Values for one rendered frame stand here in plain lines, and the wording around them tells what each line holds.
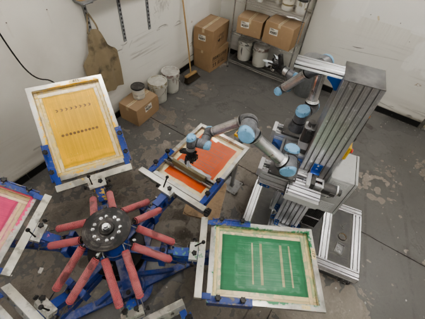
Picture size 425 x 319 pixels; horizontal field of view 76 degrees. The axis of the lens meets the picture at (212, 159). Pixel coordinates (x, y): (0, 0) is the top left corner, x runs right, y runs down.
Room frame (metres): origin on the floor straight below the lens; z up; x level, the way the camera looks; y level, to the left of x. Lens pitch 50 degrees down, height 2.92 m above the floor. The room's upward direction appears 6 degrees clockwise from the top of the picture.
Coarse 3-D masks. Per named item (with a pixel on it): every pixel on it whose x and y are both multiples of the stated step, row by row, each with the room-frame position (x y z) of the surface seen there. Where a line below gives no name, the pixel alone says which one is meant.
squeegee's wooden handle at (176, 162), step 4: (172, 160) 1.53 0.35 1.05; (176, 160) 1.53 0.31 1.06; (176, 164) 1.50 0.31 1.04; (180, 164) 1.49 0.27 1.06; (184, 164) 1.49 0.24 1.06; (180, 168) 1.48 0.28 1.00; (184, 168) 1.46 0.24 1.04; (188, 168) 1.45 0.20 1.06; (188, 172) 1.44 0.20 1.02; (192, 172) 1.42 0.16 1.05; (196, 172) 1.42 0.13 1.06; (192, 176) 1.42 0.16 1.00; (196, 176) 1.40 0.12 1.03; (200, 176) 1.38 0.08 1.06; (204, 176) 1.39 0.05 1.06; (200, 180) 1.37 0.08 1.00; (204, 180) 1.36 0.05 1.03
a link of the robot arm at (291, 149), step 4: (288, 144) 1.44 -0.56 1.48; (292, 144) 1.45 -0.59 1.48; (284, 148) 1.42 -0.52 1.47; (288, 148) 1.40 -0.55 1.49; (292, 148) 1.40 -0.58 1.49; (296, 148) 1.41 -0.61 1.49; (284, 152) 1.39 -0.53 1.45; (288, 152) 1.37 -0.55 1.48; (292, 152) 1.36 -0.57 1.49; (296, 152) 1.37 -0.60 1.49; (296, 156) 1.35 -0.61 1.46
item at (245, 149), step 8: (200, 128) 2.06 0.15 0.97; (216, 136) 1.98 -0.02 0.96; (224, 136) 1.96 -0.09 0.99; (184, 144) 1.81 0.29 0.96; (232, 144) 1.89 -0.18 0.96; (240, 144) 1.87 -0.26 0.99; (176, 152) 1.71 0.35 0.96; (240, 160) 1.69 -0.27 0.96; (232, 168) 1.56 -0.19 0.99; (160, 176) 1.39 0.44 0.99; (224, 176) 1.46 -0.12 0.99; (176, 184) 1.32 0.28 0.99; (184, 192) 1.25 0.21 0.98; (192, 192) 1.25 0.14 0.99
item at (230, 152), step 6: (222, 144) 1.88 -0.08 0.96; (222, 150) 1.80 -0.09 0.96; (228, 150) 1.81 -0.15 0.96; (234, 150) 1.82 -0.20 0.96; (228, 156) 1.73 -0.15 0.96; (222, 162) 1.65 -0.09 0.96; (198, 168) 1.54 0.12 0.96; (216, 168) 1.56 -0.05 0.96; (222, 168) 1.57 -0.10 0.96; (210, 174) 1.49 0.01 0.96; (216, 174) 1.50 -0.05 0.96; (186, 180) 1.39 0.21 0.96; (192, 180) 1.40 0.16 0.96; (192, 186) 1.34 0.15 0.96; (198, 186) 1.35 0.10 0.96; (204, 186) 1.35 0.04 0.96
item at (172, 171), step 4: (200, 136) 1.96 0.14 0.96; (212, 144) 1.86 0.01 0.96; (216, 144) 1.87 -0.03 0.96; (180, 156) 1.66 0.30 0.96; (184, 156) 1.67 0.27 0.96; (184, 160) 1.62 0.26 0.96; (192, 164) 1.59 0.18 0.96; (168, 168) 1.51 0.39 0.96; (172, 168) 1.51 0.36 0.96; (168, 172) 1.46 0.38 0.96; (172, 172) 1.47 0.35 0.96; (176, 172) 1.47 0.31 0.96; (180, 172) 1.48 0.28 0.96; (172, 176) 1.43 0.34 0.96; (176, 176) 1.43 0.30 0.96; (180, 176) 1.44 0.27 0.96; (184, 176) 1.44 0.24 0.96; (180, 180) 1.39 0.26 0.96
